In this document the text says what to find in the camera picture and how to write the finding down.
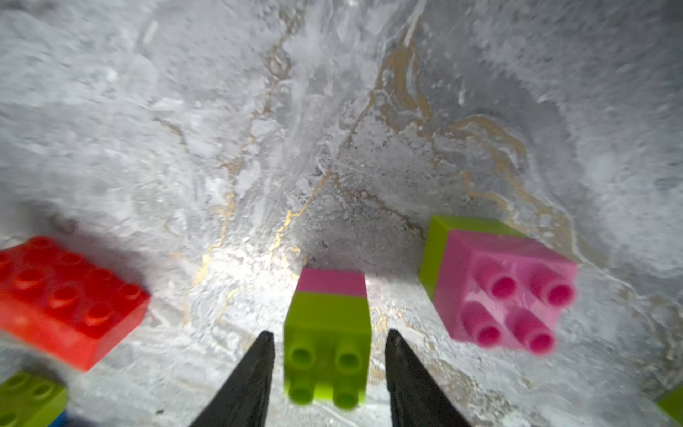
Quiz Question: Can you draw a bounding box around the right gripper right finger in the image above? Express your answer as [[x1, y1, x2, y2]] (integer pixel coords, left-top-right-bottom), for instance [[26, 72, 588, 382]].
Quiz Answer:
[[385, 329, 471, 427]]

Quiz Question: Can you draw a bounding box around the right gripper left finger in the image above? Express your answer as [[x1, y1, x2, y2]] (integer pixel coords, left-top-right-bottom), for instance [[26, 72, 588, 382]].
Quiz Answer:
[[190, 330, 275, 427]]

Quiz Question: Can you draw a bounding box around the lime lego brick upturned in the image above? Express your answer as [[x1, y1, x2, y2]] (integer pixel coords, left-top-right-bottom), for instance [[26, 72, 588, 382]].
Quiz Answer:
[[284, 291, 372, 410]]

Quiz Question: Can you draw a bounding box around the pink lego brick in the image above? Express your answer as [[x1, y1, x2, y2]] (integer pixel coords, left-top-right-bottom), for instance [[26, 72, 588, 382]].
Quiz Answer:
[[432, 231, 579, 356]]

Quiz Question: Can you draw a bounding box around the lime and orange lego stack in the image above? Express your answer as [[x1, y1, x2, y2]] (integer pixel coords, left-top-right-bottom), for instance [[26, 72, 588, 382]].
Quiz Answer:
[[656, 384, 683, 426]]

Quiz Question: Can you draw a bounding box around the pink lego brick upturned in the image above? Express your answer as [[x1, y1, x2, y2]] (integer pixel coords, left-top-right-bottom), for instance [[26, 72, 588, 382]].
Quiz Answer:
[[295, 267, 367, 298]]

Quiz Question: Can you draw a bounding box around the lime lego brick studs up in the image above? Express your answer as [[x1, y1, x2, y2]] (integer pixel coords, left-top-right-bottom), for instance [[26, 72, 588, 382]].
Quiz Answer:
[[419, 213, 526, 300]]

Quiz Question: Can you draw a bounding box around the red long lego brick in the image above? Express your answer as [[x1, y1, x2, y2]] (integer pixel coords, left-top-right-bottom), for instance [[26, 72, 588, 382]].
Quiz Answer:
[[1, 237, 150, 372]]

